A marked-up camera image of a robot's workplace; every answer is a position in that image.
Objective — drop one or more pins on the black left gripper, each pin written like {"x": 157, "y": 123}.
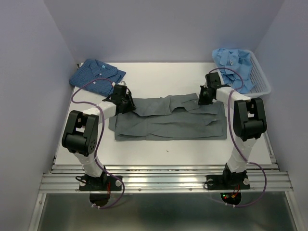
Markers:
{"x": 132, "y": 106}

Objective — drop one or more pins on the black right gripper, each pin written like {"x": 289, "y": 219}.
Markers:
{"x": 201, "y": 100}

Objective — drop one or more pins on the grey long sleeve shirt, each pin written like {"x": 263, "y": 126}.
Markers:
{"x": 174, "y": 117}

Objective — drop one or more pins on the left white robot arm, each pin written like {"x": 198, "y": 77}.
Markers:
{"x": 81, "y": 136}

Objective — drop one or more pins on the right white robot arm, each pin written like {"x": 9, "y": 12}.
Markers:
{"x": 246, "y": 122}

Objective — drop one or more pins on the blue checked folded shirt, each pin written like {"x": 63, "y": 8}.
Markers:
{"x": 102, "y": 74}

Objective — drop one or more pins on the light blue shirt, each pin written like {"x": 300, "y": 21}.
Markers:
{"x": 229, "y": 60}

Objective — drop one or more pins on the white plastic laundry basket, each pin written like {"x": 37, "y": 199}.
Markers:
{"x": 258, "y": 79}

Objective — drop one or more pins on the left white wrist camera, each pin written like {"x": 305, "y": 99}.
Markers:
{"x": 118, "y": 83}

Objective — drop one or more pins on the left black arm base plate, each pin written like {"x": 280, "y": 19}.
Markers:
{"x": 104, "y": 183}

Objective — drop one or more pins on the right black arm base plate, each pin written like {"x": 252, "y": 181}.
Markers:
{"x": 227, "y": 180}

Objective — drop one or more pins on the aluminium front rail frame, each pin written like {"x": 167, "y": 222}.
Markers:
{"x": 168, "y": 198}

